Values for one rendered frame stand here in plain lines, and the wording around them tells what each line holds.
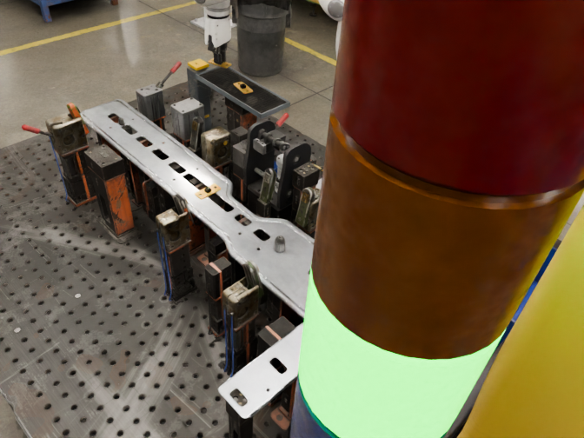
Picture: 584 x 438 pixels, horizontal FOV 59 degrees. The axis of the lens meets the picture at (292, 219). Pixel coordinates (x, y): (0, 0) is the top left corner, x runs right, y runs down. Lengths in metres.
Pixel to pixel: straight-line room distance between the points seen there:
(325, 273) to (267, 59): 4.37
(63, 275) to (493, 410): 1.69
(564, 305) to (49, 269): 1.80
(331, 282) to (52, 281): 1.79
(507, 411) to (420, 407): 0.19
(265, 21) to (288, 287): 3.20
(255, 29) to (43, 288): 3.02
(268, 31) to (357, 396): 4.26
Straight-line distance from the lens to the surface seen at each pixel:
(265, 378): 1.24
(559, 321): 0.30
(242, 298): 1.32
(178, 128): 1.94
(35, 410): 1.65
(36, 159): 2.50
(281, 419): 1.52
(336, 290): 0.15
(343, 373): 0.18
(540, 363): 0.33
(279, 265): 1.45
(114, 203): 1.91
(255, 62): 4.52
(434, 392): 0.18
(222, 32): 1.90
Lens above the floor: 2.06
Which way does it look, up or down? 42 degrees down
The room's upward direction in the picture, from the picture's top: 5 degrees clockwise
